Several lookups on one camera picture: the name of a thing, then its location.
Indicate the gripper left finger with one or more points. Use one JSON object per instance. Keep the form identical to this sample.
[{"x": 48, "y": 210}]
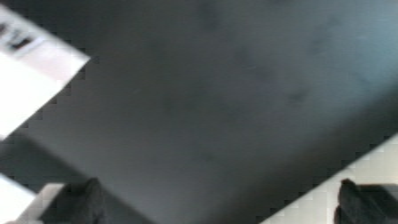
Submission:
[{"x": 68, "y": 204}]

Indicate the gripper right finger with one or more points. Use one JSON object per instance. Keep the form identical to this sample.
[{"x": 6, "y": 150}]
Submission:
[{"x": 366, "y": 203}]

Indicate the white front wall bar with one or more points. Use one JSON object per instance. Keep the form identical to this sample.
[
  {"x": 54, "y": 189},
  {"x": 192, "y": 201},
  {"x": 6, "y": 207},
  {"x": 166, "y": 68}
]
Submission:
[{"x": 374, "y": 170}]

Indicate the white left wall piece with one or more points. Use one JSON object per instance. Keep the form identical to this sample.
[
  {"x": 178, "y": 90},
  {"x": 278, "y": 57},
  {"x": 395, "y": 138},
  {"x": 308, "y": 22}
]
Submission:
[{"x": 16, "y": 198}]

